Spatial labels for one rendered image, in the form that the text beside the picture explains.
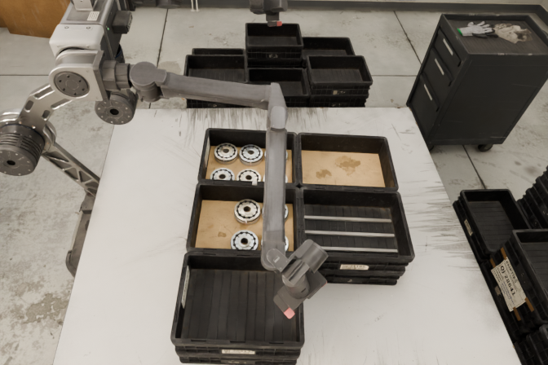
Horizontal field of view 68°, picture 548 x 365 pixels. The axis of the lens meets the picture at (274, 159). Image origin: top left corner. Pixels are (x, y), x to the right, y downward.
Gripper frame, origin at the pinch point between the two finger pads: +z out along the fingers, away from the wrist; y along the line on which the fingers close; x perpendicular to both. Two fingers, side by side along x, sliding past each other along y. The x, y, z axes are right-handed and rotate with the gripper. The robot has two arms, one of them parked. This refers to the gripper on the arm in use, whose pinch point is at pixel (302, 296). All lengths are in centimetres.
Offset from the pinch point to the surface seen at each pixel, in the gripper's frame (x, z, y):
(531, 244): -33, 92, 107
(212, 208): 57, 22, 0
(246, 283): 23.5, 22.1, -9.0
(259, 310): 13.2, 22.1, -11.4
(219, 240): 42.9, 21.4, -6.6
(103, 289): 59, 22, -50
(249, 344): 4.2, 11.2, -20.0
